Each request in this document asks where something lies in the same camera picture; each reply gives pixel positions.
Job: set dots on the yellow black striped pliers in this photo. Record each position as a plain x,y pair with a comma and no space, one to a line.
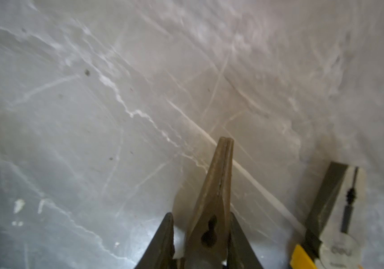
208,232

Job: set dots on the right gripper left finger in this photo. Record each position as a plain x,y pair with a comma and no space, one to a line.
161,249

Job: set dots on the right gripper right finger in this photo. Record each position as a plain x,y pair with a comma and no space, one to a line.
240,252

